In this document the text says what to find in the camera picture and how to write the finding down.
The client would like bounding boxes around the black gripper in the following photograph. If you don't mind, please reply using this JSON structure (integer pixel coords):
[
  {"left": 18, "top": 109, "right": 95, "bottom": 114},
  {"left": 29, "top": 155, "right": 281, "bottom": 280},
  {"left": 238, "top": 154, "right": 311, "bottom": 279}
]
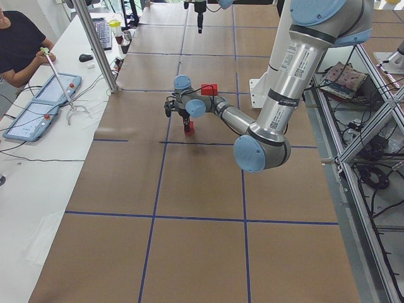
[
  {"left": 163, "top": 95, "right": 191, "bottom": 132},
  {"left": 194, "top": 0, "right": 207, "bottom": 33}
]

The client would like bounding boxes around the red block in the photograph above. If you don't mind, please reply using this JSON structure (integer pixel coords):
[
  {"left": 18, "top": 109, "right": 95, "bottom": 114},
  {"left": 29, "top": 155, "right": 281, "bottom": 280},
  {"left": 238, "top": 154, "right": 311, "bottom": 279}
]
[{"left": 184, "top": 121, "right": 194, "bottom": 136}]

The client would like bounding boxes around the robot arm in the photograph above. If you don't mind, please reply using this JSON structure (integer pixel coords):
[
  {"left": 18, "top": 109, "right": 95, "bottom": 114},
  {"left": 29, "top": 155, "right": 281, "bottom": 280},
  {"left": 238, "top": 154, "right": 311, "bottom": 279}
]
[
  {"left": 193, "top": 0, "right": 233, "bottom": 34},
  {"left": 164, "top": 1, "right": 374, "bottom": 172}
]

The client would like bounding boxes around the small metal cup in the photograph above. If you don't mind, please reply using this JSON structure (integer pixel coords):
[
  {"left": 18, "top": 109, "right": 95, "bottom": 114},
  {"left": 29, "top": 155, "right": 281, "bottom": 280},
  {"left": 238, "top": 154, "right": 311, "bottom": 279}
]
[{"left": 122, "top": 30, "right": 132, "bottom": 42}]

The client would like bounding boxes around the black keyboard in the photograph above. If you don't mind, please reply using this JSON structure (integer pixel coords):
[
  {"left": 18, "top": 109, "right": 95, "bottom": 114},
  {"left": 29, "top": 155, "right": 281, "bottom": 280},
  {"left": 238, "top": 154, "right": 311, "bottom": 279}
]
[{"left": 92, "top": 18, "right": 112, "bottom": 51}]

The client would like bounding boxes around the small white case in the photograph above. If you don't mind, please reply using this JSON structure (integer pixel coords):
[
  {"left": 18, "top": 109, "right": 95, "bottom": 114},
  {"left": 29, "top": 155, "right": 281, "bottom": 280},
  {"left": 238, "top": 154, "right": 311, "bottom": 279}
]
[{"left": 86, "top": 62, "right": 95, "bottom": 69}]

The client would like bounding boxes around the black computer mouse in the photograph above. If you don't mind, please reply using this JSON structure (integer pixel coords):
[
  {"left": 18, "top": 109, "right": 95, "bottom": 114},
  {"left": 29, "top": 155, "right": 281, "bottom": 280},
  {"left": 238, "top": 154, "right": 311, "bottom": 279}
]
[{"left": 78, "top": 54, "right": 93, "bottom": 62}]

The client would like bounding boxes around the blue teach pendant upper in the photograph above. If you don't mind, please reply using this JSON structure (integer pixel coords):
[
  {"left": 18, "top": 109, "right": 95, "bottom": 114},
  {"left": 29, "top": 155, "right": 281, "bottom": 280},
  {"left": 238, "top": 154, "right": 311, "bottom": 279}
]
[{"left": 32, "top": 73, "right": 82, "bottom": 105}]

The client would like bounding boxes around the blue teach pendant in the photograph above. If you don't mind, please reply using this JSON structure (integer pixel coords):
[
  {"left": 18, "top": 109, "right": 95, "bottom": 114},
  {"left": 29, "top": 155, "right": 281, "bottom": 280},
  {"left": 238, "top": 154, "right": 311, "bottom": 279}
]
[
  {"left": 32, "top": 73, "right": 82, "bottom": 105},
  {"left": 3, "top": 101, "right": 60, "bottom": 142}
]

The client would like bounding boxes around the blue teach pendant lower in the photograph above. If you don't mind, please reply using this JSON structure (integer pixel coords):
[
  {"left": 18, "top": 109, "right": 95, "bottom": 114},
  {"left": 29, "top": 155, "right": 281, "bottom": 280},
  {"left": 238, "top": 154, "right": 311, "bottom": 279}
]
[{"left": 3, "top": 101, "right": 60, "bottom": 142}]

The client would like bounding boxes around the grabber stick tool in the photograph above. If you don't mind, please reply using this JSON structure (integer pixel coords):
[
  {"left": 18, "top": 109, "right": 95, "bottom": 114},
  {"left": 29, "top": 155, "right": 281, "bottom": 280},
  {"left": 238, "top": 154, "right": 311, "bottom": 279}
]
[{"left": 40, "top": 47, "right": 90, "bottom": 126}]

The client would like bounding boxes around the seated person black shirt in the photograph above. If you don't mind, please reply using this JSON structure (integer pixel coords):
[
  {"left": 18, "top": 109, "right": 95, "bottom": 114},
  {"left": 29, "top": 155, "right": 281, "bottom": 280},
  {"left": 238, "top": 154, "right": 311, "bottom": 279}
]
[{"left": 1, "top": 10, "right": 54, "bottom": 88}]

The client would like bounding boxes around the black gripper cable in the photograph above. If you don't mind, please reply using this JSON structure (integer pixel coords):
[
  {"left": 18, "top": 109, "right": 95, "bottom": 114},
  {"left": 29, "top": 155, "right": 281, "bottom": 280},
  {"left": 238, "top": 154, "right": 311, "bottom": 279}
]
[{"left": 165, "top": 89, "right": 218, "bottom": 108}]

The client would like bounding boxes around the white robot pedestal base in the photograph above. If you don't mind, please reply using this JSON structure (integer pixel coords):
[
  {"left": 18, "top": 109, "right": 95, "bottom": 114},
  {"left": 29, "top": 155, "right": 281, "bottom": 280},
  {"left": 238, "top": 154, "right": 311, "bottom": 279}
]
[{"left": 249, "top": 0, "right": 292, "bottom": 109}]

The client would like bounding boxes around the aluminium frame post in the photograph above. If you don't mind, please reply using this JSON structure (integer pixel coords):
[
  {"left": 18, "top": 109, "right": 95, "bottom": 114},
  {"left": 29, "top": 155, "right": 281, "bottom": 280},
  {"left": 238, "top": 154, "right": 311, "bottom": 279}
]
[{"left": 72, "top": 0, "right": 118, "bottom": 93}]

